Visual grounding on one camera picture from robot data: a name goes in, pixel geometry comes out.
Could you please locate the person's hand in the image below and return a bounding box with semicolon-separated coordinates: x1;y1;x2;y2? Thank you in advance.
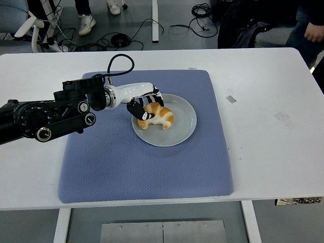
303;22;324;43

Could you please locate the black coiled cable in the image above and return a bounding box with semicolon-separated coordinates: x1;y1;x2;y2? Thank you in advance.
110;32;132;48

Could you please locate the blue office chair white armrest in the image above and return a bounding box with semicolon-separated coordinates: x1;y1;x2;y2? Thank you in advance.
0;0;46;53

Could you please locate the dark jacket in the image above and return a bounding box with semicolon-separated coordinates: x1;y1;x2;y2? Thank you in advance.
217;0;301;49

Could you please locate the grey round plate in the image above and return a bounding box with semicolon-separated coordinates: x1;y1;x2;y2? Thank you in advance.
132;93;197;147

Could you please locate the grey chair seat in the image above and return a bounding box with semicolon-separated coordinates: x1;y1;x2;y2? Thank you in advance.
255;25;295;48

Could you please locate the blue quilted mat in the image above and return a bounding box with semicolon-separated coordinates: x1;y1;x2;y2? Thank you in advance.
57;69;234;205

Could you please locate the long black floor cable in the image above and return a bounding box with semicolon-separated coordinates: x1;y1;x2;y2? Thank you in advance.
75;18;166;52

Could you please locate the large clear tape piece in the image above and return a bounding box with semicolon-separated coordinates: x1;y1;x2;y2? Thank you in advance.
274;112;296;129

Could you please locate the white power strip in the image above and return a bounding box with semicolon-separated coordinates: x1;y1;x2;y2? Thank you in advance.
48;40;64;53

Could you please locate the black white patterned sticker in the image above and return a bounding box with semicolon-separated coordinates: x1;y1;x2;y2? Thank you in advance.
275;196;322;206

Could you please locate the black cable bundle with plug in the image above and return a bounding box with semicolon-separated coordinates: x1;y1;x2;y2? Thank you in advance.
170;2;219;38

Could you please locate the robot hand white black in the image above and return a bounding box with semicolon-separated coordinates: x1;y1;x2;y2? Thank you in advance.
116;82;165;121

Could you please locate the croissant bread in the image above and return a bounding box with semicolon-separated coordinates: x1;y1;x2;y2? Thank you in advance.
137;102;175;130

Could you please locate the person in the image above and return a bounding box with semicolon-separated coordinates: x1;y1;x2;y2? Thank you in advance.
74;0;123;36
285;0;324;94

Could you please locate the grey metal plate with screws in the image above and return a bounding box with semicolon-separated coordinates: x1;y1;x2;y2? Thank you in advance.
100;220;227;243

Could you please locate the white table leg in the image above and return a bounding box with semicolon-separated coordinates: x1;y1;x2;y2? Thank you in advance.
240;201;262;243
53;208;72;243

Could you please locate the white floor beam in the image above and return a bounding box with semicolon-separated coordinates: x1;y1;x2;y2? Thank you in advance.
151;0;160;43

